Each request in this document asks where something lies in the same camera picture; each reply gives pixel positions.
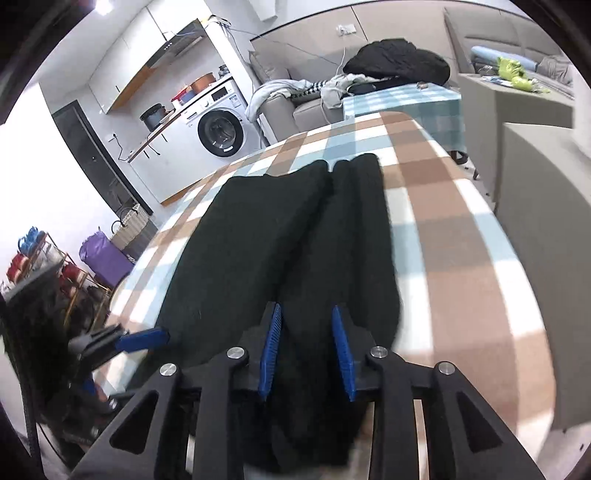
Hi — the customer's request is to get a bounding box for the white washing machine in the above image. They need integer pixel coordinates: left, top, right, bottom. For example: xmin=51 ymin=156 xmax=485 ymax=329
xmin=178 ymin=76 xmax=264 ymax=160

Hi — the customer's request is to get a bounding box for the black quilted jacket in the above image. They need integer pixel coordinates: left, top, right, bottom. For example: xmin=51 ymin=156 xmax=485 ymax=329
xmin=344 ymin=39 xmax=451 ymax=86

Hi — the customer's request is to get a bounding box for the shoe rack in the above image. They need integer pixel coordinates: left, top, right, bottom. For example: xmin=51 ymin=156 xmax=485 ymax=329
xmin=0 ymin=226 xmax=114 ymax=333

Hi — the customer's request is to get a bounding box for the tall grey cabinet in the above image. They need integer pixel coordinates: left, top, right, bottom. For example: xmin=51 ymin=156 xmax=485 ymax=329
xmin=494 ymin=122 xmax=591 ymax=432

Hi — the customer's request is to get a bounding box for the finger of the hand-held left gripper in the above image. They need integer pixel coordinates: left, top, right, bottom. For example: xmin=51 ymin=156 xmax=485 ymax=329
xmin=69 ymin=325 xmax=171 ymax=361

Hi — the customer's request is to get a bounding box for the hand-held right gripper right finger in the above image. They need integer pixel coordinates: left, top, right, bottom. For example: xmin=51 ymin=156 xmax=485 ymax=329
xmin=331 ymin=305 xmax=550 ymax=480

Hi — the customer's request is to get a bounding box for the steel range hood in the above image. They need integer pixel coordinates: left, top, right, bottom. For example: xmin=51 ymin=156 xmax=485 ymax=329
xmin=148 ymin=18 xmax=206 ymax=63

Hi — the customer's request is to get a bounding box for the grey sofa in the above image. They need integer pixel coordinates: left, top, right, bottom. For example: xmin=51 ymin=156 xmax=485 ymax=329
xmin=249 ymin=48 xmax=352 ymax=134

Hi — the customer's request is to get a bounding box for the grey upholstered headboard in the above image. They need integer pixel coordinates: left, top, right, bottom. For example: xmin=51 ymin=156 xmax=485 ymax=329
xmin=443 ymin=7 xmax=564 ymax=75

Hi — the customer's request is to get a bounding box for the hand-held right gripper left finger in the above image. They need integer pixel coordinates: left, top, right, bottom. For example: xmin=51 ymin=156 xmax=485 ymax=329
xmin=69 ymin=302 xmax=283 ymax=480

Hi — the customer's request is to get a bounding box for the grey blanket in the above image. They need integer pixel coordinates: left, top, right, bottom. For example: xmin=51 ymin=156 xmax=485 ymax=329
xmin=538 ymin=55 xmax=575 ymax=86

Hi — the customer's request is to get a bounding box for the black cooking pot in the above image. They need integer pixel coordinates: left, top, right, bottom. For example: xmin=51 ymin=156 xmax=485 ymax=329
xmin=140 ymin=103 xmax=166 ymax=131

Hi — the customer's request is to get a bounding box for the low grey cabinet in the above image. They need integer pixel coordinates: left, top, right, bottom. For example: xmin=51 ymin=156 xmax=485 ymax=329
xmin=455 ymin=74 xmax=575 ymax=201

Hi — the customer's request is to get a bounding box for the blue pillow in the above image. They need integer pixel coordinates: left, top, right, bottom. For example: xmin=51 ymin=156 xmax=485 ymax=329
xmin=471 ymin=46 xmax=541 ymax=70

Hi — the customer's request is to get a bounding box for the teal checked tablecloth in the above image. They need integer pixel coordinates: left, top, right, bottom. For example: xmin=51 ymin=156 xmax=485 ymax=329
xmin=342 ymin=84 xmax=462 ymax=153

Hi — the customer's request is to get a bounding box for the woven laundry basket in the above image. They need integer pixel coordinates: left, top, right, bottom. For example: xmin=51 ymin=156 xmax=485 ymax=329
xmin=110 ymin=204 xmax=155 ymax=261

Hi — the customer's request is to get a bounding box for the light grey cloth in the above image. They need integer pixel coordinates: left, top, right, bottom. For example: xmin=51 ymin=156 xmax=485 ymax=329
xmin=247 ymin=79 xmax=315 ymax=121

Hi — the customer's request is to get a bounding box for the green toy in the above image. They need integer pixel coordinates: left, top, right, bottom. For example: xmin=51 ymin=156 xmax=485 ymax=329
xmin=498 ymin=56 xmax=536 ymax=90

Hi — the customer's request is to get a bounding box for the black knit sweater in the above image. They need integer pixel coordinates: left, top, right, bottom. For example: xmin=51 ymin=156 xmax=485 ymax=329
xmin=157 ymin=153 xmax=402 ymax=474

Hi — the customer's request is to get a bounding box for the purple bag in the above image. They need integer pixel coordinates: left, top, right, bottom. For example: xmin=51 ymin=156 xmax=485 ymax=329
xmin=79 ymin=232 xmax=136 ymax=289

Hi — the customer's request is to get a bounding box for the white wall cabinet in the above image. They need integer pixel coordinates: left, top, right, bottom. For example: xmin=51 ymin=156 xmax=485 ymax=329
xmin=88 ymin=7 xmax=174 ymax=114

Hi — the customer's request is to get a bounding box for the brown blue checked tablecloth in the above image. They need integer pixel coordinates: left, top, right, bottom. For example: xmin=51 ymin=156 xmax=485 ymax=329
xmin=108 ymin=110 xmax=557 ymax=480

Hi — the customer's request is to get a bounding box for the houndstooth cushion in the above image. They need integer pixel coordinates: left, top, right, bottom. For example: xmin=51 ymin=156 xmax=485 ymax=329
xmin=293 ymin=80 xmax=331 ymax=100

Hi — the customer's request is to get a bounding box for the black door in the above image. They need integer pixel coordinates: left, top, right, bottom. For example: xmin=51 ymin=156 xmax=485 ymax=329
xmin=52 ymin=102 xmax=153 ymax=217

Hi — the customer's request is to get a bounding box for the white kitchen base cabinet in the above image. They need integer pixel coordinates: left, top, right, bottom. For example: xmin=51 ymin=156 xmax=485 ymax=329
xmin=127 ymin=111 xmax=218 ymax=204

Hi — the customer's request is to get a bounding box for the grey hoodie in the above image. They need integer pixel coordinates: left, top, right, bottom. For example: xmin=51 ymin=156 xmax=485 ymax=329
xmin=320 ymin=74 xmax=365 ymax=109

